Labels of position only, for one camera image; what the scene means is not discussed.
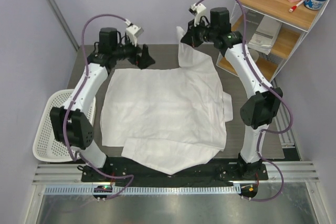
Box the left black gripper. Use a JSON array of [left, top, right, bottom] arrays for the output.
[[112, 36, 155, 70]]

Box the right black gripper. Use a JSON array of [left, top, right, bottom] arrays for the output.
[[182, 17, 218, 48]]

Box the white long sleeve shirt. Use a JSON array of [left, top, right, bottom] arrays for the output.
[[99, 26, 234, 175]]

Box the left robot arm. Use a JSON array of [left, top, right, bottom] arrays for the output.
[[50, 24, 155, 182]]

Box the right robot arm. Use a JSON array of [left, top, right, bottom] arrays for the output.
[[181, 4, 283, 179]]

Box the light grey booklet stack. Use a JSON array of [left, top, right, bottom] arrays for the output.
[[248, 16, 282, 55]]

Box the red white marker pen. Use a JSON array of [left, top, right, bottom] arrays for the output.
[[288, 0, 305, 13]]

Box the white perforated plastic basket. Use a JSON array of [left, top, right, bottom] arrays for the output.
[[31, 89, 97, 162]]

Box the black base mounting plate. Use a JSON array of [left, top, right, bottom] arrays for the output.
[[81, 155, 268, 186]]

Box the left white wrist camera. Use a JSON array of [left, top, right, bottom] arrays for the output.
[[124, 19, 144, 47]]

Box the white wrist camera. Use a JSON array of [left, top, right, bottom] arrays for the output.
[[124, 19, 144, 47], [189, 3, 206, 27]]

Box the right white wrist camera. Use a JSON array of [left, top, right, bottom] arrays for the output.
[[189, 3, 206, 27]]

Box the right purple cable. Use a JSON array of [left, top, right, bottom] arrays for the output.
[[193, 0, 292, 204]]

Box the white wire wooden shelf rack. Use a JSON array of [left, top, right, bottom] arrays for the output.
[[230, 0, 328, 81]]

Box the grey wall corner strip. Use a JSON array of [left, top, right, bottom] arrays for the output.
[[46, 0, 80, 51]]

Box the slotted grey cable duct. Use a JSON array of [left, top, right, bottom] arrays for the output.
[[44, 184, 241, 196]]

